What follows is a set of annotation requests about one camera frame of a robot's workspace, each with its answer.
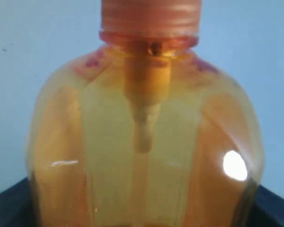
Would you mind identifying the orange pump soap bottle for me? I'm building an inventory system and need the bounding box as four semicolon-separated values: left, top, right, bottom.
27;0;264;227

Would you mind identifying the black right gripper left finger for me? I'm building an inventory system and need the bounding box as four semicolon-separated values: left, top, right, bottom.
0;178;35;227

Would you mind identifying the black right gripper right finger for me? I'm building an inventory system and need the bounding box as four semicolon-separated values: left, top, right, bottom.
253;186;284;227

